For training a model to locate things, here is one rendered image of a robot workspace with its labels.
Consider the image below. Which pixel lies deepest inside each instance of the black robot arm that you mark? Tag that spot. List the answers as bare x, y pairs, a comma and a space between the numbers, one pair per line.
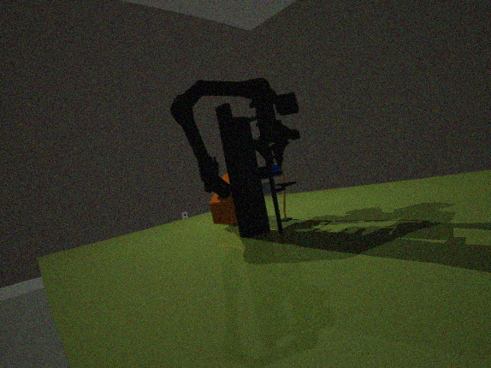
263, 97

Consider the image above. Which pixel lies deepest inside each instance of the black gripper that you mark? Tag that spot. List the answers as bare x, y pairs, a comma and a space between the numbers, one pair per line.
281, 137

